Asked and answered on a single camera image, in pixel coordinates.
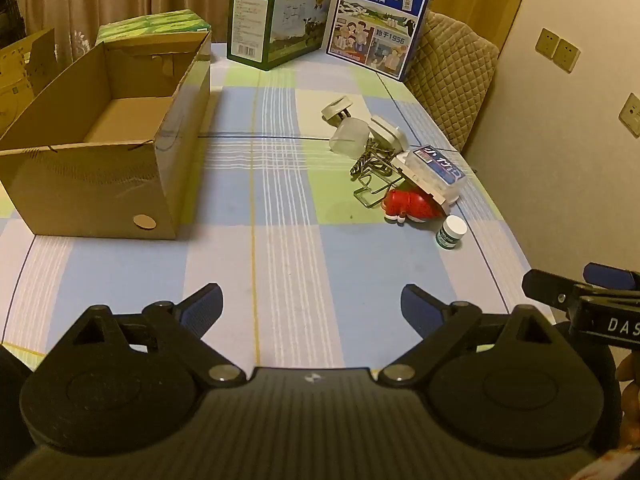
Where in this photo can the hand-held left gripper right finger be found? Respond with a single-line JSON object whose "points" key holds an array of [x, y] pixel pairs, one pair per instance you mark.
{"points": [[420, 310]]}

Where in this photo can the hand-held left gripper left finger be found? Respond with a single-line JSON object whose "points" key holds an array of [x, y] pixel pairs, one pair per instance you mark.
{"points": [[202, 307]]}

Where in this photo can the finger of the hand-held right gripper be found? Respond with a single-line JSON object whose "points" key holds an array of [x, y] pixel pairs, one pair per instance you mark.
{"points": [[607, 276], [547, 286]]}

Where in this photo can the blue white packet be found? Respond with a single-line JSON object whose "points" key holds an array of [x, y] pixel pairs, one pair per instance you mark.
{"points": [[435, 172]]}

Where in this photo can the brown cardboard box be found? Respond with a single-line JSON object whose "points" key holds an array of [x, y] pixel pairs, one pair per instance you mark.
{"points": [[25, 70], [125, 180]]}

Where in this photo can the white power adapter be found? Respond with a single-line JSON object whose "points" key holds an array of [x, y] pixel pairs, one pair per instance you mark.
{"points": [[387, 132]]}

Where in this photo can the person's right hand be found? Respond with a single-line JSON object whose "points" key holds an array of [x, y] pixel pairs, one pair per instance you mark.
{"points": [[629, 372]]}

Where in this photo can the small white bottle green label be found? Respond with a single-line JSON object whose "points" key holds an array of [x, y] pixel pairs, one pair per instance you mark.
{"points": [[451, 232]]}

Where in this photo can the red toy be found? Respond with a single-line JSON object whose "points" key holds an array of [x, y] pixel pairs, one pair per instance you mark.
{"points": [[410, 206]]}

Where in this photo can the white remote control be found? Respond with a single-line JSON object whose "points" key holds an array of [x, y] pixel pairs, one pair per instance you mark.
{"points": [[400, 162]]}

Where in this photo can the frosted plastic container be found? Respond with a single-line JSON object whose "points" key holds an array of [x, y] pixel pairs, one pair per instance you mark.
{"points": [[348, 137]]}

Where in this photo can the small white plug adapter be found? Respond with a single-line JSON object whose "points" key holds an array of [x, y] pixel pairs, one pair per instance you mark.
{"points": [[336, 110]]}

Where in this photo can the chair with quilted cover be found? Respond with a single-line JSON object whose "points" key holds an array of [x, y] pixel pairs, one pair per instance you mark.
{"points": [[450, 70]]}

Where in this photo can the green milk carton box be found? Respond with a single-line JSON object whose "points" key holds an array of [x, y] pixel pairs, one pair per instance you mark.
{"points": [[260, 25]]}

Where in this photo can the green carton pack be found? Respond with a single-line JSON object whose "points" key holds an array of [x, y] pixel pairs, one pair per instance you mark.
{"points": [[150, 24]]}

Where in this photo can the folded brown cardboard box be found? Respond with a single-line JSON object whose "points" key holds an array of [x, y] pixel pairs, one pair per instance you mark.
{"points": [[25, 70]]}

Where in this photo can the blue milk carton box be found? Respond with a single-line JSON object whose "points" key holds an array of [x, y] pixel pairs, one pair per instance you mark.
{"points": [[380, 15]]}

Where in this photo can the beige wall outlet plate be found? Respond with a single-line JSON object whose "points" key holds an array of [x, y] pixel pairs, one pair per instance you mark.
{"points": [[631, 116]]}

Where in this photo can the beige wall socket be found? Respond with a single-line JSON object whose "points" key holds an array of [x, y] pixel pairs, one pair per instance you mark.
{"points": [[546, 42], [567, 55]]}

